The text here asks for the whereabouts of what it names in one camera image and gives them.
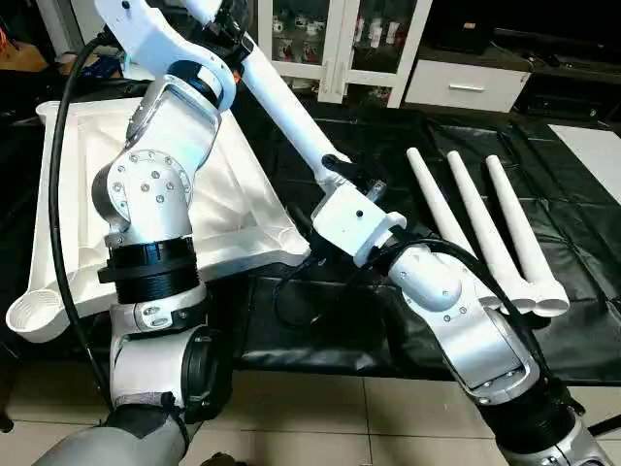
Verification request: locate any white plastic table leg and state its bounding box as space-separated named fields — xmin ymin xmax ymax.
xmin=406 ymin=148 xmax=507 ymax=308
xmin=446 ymin=151 xmax=539 ymax=315
xmin=485 ymin=155 xmax=572 ymax=318
xmin=182 ymin=0 xmax=353 ymax=187

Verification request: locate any white plastic table top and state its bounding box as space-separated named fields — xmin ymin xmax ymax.
xmin=5 ymin=97 xmax=312 ymax=344

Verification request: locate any white glass door cabinet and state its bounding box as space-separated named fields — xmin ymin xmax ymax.
xmin=254 ymin=0 xmax=434 ymax=107

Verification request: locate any brown cardboard box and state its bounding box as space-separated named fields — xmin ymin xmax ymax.
xmin=58 ymin=53 xmax=123 ymax=81

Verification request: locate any white drawer unit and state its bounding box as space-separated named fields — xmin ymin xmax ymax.
xmin=403 ymin=60 xmax=534 ymax=116

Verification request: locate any black work mat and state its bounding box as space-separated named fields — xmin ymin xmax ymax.
xmin=0 ymin=83 xmax=621 ymax=380

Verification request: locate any white flat board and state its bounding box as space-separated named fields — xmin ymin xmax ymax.
xmin=548 ymin=124 xmax=621 ymax=207

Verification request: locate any dark low media cabinet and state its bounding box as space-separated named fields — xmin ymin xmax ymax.
xmin=529 ymin=27 xmax=621 ymax=122

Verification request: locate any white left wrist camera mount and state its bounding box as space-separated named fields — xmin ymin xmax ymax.
xmin=94 ymin=0 xmax=240 ymax=84

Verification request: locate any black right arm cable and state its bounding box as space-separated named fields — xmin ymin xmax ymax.
xmin=274 ymin=254 xmax=391 ymax=333

